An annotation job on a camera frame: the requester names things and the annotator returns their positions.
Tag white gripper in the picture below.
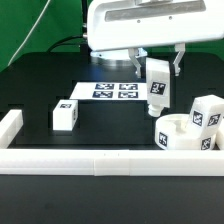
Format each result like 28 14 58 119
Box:
87 0 224 78

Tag white U-shaped fence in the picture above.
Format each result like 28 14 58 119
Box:
0 109 224 176

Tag white cable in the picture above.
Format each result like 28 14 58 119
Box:
7 0 53 67

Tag white sheet with markers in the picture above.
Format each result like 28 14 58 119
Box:
70 82 147 101

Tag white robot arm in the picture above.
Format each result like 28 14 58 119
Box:
87 0 224 72

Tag black cable with connector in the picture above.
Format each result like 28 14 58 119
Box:
46 0 91 53

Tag white round stool seat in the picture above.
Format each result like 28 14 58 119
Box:
155 114 216 150

